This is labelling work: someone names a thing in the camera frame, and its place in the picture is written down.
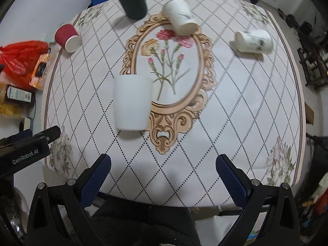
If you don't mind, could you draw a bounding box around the small cardboard box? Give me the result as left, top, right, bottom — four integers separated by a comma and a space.
305, 103, 315, 125

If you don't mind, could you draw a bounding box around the red ribbed paper cup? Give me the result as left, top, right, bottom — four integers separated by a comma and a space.
55, 24, 82, 53

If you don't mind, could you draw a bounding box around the white floral mug centre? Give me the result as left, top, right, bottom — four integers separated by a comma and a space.
162, 0, 199, 36

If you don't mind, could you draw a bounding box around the red plastic bag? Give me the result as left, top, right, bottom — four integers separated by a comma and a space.
1, 41, 48, 90

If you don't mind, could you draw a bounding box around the dark green yellow-lined cup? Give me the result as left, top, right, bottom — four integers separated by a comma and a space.
119, 0, 147, 20

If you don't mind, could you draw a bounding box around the plain white cup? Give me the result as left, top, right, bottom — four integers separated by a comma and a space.
113, 74, 152, 131

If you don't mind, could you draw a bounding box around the patterned floral tablecloth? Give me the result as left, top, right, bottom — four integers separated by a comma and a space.
42, 0, 305, 207

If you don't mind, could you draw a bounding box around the dark wooden chair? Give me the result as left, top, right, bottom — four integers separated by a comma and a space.
297, 31, 327, 91

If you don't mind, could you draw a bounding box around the white floral mug right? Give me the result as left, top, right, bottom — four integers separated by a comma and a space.
235, 29, 273, 55

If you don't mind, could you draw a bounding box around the orange tissue box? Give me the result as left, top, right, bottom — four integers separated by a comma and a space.
30, 53, 51, 91

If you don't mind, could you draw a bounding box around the white floral mug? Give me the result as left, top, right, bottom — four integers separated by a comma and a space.
162, 0, 199, 36
235, 29, 273, 55

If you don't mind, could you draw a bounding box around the dark sauce bottle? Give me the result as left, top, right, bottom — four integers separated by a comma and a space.
3, 85, 35, 108

